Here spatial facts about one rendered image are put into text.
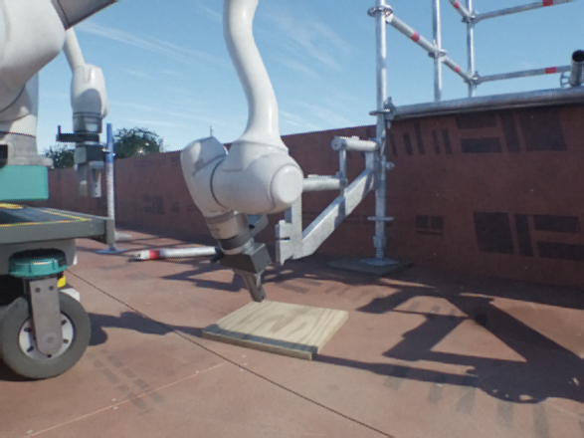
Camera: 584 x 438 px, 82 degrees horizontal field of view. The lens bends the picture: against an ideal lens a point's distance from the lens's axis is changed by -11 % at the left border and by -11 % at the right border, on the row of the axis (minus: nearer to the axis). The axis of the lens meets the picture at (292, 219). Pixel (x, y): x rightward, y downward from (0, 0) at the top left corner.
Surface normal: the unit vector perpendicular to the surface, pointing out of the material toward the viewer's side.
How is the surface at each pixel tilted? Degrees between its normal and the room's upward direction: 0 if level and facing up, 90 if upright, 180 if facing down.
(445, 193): 90
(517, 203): 90
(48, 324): 90
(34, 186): 90
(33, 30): 108
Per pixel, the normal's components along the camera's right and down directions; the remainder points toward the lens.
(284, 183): 0.66, 0.25
